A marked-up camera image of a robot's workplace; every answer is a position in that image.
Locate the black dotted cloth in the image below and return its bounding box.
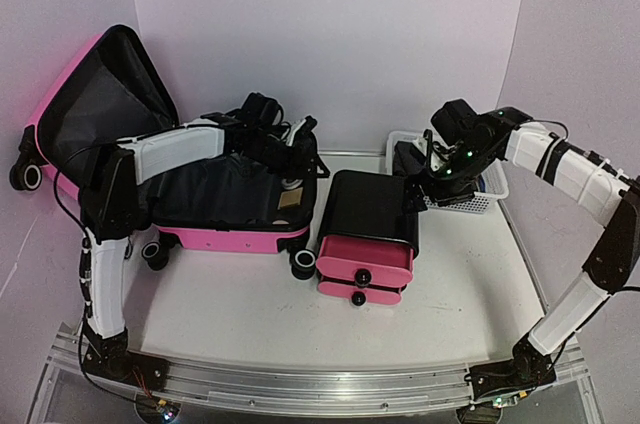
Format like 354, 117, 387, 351
391, 141, 427, 182

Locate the tan square box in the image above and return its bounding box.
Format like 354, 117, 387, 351
278, 188, 304, 210

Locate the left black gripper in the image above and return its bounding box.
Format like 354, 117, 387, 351
240, 130, 330, 179

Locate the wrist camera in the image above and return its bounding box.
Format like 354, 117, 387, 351
415, 129, 450, 171
285, 115, 317, 147

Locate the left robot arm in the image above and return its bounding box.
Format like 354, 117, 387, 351
78, 92, 330, 381

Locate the round white black tape roll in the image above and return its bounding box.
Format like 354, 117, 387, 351
281, 178, 304, 191

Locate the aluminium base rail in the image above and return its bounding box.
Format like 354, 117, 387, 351
48, 345, 602, 423

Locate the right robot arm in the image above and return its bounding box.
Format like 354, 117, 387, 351
396, 99, 639, 387

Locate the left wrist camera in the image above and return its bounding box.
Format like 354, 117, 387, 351
285, 115, 317, 147

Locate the pink hard-shell suitcase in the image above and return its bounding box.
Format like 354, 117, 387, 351
9, 25, 316, 280

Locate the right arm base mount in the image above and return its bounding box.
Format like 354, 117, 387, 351
464, 361, 556, 402

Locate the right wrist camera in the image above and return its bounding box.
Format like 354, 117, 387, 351
415, 129, 450, 171

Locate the black and pink drawer organizer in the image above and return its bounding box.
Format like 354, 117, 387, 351
316, 170, 419, 307

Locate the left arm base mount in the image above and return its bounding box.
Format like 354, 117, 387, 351
81, 347, 170, 392

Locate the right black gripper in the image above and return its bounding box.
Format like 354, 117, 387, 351
402, 143, 496, 216

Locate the white perforated plastic basket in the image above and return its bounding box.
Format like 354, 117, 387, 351
384, 130, 509, 214

